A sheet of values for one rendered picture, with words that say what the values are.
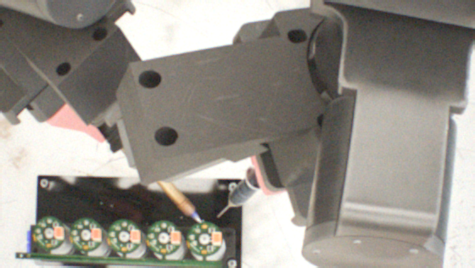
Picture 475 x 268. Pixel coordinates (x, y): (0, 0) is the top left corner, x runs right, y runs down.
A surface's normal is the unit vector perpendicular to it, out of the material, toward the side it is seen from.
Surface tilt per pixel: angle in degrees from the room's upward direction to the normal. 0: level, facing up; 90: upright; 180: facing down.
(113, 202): 0
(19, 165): 0
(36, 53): 28
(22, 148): 0
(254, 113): 19
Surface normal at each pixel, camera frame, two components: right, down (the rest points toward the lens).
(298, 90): 0.28, -0.34
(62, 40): -0.36, -0.55
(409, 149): -0.01, -0.40
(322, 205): -0.80, -0.36
